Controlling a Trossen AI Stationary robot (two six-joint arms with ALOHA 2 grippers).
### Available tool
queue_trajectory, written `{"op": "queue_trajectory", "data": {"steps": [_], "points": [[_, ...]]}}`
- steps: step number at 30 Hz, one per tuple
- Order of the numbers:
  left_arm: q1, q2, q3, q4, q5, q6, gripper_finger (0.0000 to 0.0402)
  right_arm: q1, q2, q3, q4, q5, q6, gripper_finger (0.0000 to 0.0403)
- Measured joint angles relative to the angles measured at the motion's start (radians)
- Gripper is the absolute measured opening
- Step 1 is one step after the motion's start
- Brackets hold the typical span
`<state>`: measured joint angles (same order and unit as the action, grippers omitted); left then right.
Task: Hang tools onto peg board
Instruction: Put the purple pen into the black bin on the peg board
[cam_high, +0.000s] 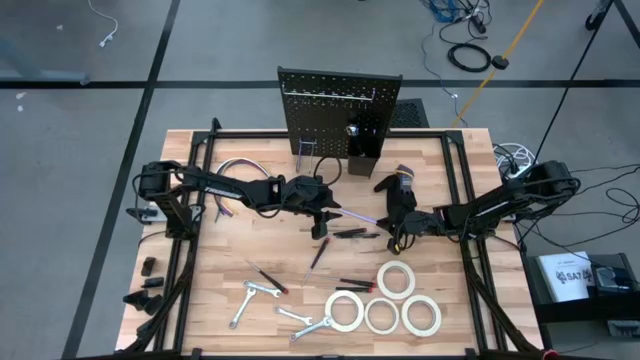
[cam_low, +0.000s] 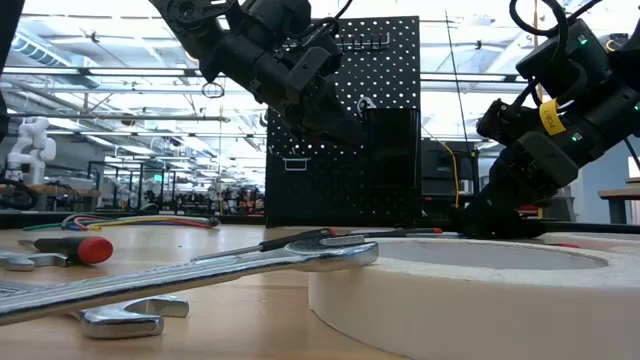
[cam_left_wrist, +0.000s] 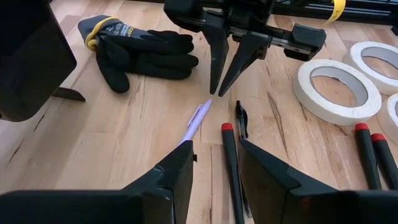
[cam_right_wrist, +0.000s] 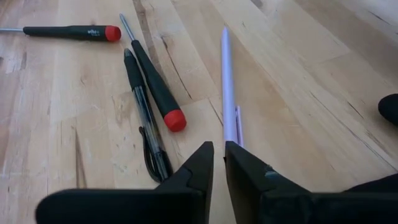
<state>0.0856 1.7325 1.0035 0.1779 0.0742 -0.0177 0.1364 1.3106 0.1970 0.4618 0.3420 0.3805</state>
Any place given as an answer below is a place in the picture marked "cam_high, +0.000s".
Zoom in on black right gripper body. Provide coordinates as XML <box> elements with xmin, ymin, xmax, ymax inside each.
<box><xmin>387</xmin><ymin>209</ymin><xmax>446</xmax><ymax>254</ymax></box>

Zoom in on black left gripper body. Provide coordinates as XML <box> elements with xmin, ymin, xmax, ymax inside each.
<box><xmin>284</xmin><ymin>173</ymin><xmax>335</xmax><ymax>241</ymax></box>

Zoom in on purple handled screwdriver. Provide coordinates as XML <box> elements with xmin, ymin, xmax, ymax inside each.
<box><xmin>340</xmin><ymin>207</ymin><xmax>380</xmax><ymax>225</ymax></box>

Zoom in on large silver wrench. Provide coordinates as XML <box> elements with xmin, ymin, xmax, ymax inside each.
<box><xmin>289</xmin><ymin>315</ymin><xmax>335</xmax><ymax>343</ymax></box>

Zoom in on black work glove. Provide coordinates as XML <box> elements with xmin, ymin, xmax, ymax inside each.
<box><xmin>373</xmin><ymin>164</ymin><xmax>418</xmax><ymax>221</ymax></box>

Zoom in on white masking tape roll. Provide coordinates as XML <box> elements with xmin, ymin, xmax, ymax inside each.
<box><xmin>324</xmin><ymin>289</ymin><xmax>366</xmax><ymax>334</ymax></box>
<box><xmin>376</xmin><ymin>260</ymin><xmax>417</xmax><ymax>301</ymax></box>
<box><xmin>400</xmin><ymin>293</ymin><xmax>444</xmax><ymax>338</ymax></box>
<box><xmin>363</xmin><ymin>297</ymin><xmax>401</xmax><ymax>336</ymax></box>

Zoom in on black pegboard tool bin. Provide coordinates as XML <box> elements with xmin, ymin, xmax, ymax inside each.
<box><xmin>346</xmin><ymin>127</ymin><xmax>384</xmax><ymax>179</ymax></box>

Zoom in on black metal pegboard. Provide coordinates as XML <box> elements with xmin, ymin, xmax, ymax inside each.
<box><xmin>277</xmin><ymin>65</ymin><xmax>404</xmax><ymax>162</ymax></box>

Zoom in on black perforated plate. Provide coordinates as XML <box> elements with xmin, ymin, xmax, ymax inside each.
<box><xmin>388</xmin><ymin>98</ymin><xmax>431</xmax><ymax>129</ymax></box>

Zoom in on white printed booklet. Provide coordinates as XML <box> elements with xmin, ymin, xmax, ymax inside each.
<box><xmin>538</xmin><ymin>251</ymin><xmax>597</xmax><ymax>304</ymax></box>

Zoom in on black equipment cart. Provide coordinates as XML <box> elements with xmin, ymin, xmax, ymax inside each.
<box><xmin>523</xmin><ymin>252</ymin><xmax>640</xmax><ymax>360</ymax></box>

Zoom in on black electronic device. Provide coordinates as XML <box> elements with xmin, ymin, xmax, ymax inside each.
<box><xmin>588</xmin><ymin>263</ymin><xmax>632</xmax><ymax>294</ymax></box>

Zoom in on grey electronic device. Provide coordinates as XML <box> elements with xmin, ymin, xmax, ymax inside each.
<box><xmin>607</xmin><ymin>319</ymin><xmax>640</xmax><ymax>339</ymax></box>

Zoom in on black stand legs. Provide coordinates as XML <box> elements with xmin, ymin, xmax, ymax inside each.
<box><xmin>530</xmin><ymin>0</ymin><xmax>640</xmax><ymax>171</ymax></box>

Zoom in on grey metal stand foot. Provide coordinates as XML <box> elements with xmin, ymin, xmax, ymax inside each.
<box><xmin>0</xmin><ymin>37</ymin><xmax>92</xmax><ymax>86</ymax></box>

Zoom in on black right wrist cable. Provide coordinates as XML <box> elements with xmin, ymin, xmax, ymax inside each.
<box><xmin>387</xmin><ymin>223</ymin><xmax>420</xmax><ymax>255</ymax></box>

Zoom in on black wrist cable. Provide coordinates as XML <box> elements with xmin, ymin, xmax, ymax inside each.
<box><xmin>387</xmin><ymin>223</ymin><xmax>420</xmax><ymax>255</ymax></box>
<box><xmin>312</xmin><ymin>155</ymin><xmax>344</xmax><ymax>189</ymax></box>

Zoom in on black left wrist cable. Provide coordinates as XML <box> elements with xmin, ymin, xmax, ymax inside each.
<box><xmin>312</xmin><ymin>155</ymin><xmax>344</xmax><ymax>189</ymax></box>

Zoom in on silver wire loop hook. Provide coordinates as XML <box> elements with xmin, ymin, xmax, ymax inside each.
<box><xmin>295</xmin><ymin>138</ymin><xmax>318</xmax><ymax>175</ymax></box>

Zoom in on curved grey cable hose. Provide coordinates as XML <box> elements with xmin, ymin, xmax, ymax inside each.
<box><xmin>212</xmin><ymin>156</ymin><xmax>275</xmax><ymax>222</ymax></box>

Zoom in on black metal table frame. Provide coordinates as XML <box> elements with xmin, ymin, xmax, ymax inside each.
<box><xmin>115</xmin><ymin>117</ymin><xmax>547</xmax><ymax>360</ymax></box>

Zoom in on silver pegboard hook rail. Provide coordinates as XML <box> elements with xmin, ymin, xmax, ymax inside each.
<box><xmin>281</xmin><ymin>82</ymin><xmax>376</xmax><ymax>102</ymax></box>

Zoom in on white cable coil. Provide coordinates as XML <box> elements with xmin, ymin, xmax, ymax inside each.
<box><xmin>492</xmin><ymin>142</ymin><xmax>536</xmax><ymax>176</ymax></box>

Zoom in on thin cable white plug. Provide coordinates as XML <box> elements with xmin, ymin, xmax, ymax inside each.
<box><xmin>420</xmin><ymin>22</ymin><xmax>461</xmax><ymax>101</ymax></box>

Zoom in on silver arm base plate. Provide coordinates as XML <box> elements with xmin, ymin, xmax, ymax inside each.
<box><xmin>124</xmin><ymin>204</ymin><xmax>162</xmax><ymax>224</ymax></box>

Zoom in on coiled black cable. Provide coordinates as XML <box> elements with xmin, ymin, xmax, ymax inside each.
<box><xmin>446</xmin><ymin>42</ymin><xmax>494</xmax><ymax>75</ymax></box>

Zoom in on black floor cable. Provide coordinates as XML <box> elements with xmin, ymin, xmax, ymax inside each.
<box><xmin>602</xmin><ymin>187</ymin><xmax>640</xmax><ymax>226</ymax></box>
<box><xmin>574</xmin><ymin>164</ymin><xmax>640</xmax><ymax>180</ymax></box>

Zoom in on black bracket part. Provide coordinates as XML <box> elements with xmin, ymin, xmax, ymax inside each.
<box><xmin>122</xmin><ymin>289</ymin><xmax>166</xmax><ymax>317</ymax></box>

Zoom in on black cable cluster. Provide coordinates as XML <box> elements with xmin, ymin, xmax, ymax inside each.
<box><xmin>438</xmin><ymin>0</ymin><xmax>494</xmax><ymax>37</ymax></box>

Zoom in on blue cable bunch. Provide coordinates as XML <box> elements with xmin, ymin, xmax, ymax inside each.
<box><xmin>421</xmin><ymin>0</ymin><xmax>462</xmax><ymax>25</ymax></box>

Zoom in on white floor cable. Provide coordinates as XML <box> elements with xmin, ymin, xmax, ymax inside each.
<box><xmin>87</xmin><ymin>0</ymin><xmax>120</xmax><ymax>49</ymax></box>

